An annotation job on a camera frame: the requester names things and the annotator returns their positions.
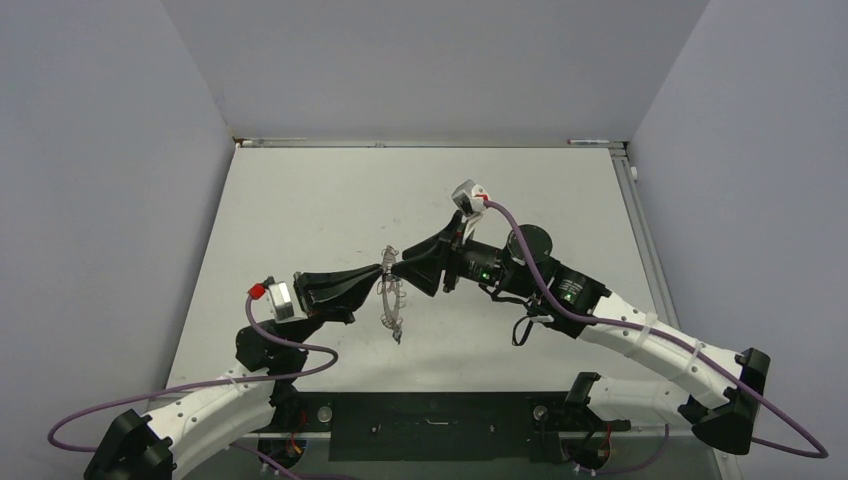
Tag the aluminium frame rail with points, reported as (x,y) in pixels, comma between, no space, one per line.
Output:
(653,373)

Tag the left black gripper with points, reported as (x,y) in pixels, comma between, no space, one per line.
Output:
(339,307)

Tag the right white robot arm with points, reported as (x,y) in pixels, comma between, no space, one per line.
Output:
(568,304)

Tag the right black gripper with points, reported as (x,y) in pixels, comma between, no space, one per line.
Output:
(427,272)

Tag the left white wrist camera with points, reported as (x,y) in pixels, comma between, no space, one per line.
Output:
(278,298)

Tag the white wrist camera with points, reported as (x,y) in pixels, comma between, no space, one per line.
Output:
(470,198)
(278,298)

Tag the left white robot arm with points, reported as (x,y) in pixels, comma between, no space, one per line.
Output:
(255,394)

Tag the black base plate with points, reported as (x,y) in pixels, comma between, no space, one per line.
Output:
(470,426)

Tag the silver perforated ring disc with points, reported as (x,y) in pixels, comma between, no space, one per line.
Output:
(392,296)

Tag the red white marker pen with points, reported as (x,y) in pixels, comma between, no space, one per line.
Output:
(588,142)

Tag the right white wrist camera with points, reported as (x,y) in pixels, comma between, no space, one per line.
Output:
(470,198)

